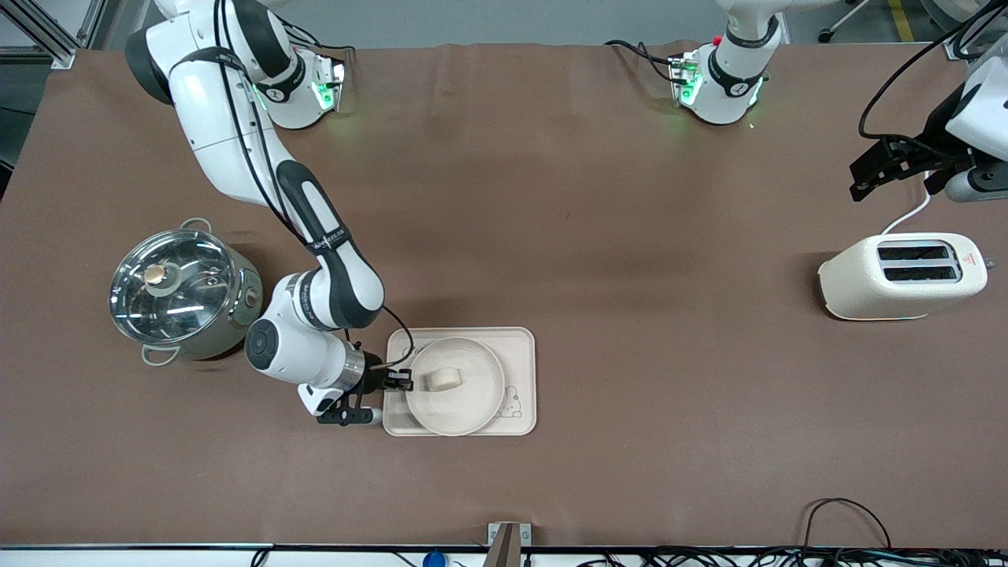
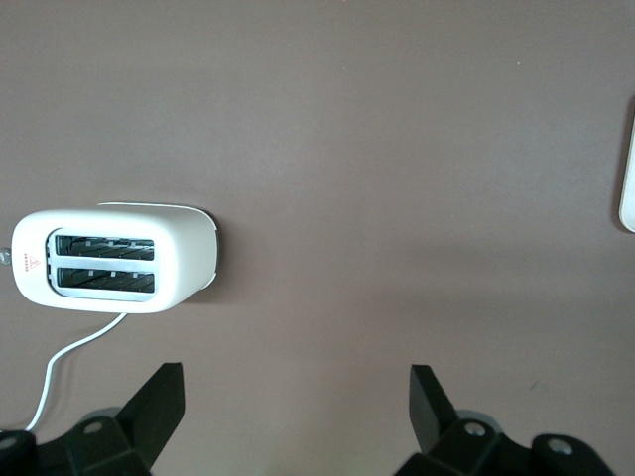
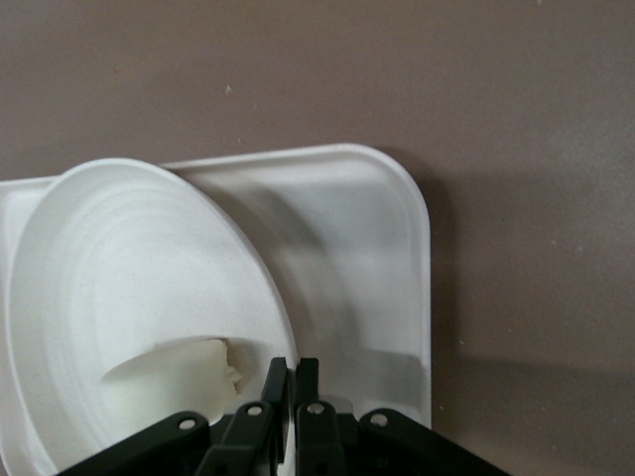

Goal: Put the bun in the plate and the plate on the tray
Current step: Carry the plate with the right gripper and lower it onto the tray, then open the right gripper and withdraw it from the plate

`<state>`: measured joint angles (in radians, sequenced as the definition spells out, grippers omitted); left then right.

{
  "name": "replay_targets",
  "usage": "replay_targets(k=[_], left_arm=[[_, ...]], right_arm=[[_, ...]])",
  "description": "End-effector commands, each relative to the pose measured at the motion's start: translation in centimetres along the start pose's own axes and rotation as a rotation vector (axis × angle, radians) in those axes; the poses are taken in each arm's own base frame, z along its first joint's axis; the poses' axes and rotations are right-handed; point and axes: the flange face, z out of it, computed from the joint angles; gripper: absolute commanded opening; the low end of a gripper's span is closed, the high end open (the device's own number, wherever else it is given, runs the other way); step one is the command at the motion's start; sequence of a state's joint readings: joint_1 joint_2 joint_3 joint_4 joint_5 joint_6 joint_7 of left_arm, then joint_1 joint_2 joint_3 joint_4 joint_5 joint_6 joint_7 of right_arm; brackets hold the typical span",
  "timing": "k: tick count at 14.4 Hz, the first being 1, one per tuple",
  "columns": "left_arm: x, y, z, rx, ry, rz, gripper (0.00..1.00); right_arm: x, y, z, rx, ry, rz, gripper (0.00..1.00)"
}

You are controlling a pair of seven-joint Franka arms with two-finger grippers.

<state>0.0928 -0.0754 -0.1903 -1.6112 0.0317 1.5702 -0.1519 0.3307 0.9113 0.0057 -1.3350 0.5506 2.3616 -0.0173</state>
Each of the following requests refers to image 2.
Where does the white two-slot toaster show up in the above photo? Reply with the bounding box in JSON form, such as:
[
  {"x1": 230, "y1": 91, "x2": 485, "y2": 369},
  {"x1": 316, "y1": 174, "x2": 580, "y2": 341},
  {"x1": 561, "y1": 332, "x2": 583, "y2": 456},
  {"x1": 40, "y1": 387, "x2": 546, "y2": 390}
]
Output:
[{"x1": 0, "y1": 200, "x2": 223, "y2": 316}]

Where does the brown table cover mat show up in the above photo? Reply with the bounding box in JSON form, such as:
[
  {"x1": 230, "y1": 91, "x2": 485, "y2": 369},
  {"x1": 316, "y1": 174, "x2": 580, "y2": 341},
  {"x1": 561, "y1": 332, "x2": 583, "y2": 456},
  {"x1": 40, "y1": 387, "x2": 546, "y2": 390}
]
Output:
[{"x1": 0, "y1": 0, "x2": 635, "y2": 476}]

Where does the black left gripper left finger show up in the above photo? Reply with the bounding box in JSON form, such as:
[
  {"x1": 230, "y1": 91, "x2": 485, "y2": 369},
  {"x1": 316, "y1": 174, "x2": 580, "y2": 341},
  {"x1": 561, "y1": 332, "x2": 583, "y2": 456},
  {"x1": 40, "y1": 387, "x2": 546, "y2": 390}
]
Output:
[{"x1": 0, "y1": 362, "x2": 187, "y2": 476}]

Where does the cream rabbit print tray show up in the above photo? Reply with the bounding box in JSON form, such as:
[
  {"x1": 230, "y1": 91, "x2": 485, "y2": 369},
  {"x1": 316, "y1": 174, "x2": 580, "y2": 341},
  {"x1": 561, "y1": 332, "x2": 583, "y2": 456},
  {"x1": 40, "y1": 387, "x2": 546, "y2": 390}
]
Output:
[{"x1": 617, "y1": 95, "x2": 635, "y2": 235}]

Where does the white toaster power cable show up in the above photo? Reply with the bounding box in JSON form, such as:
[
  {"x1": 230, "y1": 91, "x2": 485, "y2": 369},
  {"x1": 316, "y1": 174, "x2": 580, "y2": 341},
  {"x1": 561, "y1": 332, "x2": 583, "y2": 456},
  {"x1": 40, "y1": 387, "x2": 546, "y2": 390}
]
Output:
[{"x1": 23, "y1": 310, "x2": 129, "y2": 433}]

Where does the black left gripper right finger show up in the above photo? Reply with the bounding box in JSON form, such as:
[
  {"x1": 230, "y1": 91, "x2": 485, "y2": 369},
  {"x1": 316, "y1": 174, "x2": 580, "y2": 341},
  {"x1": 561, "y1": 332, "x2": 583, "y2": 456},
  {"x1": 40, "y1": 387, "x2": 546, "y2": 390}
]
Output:
[{"x1": 395, "y1": 364, "x2": 617, "y2": 476}]

